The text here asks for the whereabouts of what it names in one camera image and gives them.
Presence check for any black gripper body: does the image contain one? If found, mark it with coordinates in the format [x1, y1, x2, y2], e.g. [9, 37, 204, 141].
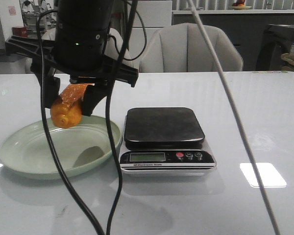
[5, 29, 138, 87]

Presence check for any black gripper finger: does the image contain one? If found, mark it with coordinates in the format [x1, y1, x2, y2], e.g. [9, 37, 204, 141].
[44, 75, 60, 109]
[82, 83, 110, 116]

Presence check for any orange corn cob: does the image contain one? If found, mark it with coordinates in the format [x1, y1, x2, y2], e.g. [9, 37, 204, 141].
[50, 83, 89, 128]

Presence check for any black arm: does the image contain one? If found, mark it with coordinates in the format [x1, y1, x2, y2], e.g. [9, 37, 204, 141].
[5, 0, 138, 116]

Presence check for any left grey upholstered chair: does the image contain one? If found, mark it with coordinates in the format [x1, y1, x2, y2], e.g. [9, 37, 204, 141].
[24, 27, 134, 74]

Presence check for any grey upholstered chair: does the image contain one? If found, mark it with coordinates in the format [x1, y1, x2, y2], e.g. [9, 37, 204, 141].
[139, 23, 244, 73]
[24, 27, 134, 74]

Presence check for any light green plate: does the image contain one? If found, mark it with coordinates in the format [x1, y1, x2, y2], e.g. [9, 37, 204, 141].
[0, 116, 112, 180]

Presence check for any red trash bin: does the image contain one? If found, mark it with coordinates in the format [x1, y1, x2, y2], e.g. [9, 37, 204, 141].
[12, 26, 27, 37]

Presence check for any digital kitchen scale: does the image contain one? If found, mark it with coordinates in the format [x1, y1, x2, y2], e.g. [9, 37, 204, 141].
[119, 107, 217, 176]

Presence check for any right grey upholstered chair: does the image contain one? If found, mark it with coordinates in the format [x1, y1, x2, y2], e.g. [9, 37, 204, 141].
[139, 23, 244, 73]

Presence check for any fruit bowl on counter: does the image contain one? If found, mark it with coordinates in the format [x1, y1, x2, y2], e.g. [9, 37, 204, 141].
[230, 0, 252, 10]

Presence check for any dark grey counter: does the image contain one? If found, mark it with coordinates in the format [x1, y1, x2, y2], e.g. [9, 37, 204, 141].
[171, 9, 294, 71]

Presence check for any tan cushion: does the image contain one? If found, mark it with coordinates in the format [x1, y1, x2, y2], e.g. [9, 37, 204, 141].
[281, 53, 294, 71]

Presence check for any dark side table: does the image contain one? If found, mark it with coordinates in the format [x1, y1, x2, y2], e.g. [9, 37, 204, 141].
[256, 24, 294, 71]

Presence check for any black cable left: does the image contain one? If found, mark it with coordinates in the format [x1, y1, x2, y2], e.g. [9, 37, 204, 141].
[35, 9, 106, 235]

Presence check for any black cable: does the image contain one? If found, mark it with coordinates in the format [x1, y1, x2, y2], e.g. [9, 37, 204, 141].
[105, 0, 147, 235]
[35, 9, 106, 235]

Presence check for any black cable right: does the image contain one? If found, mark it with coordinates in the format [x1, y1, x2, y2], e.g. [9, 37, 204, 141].
[105, 0, 147, 235]

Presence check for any white cable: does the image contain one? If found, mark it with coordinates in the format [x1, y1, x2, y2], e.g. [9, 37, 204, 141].
[187, 0, 281, 235]

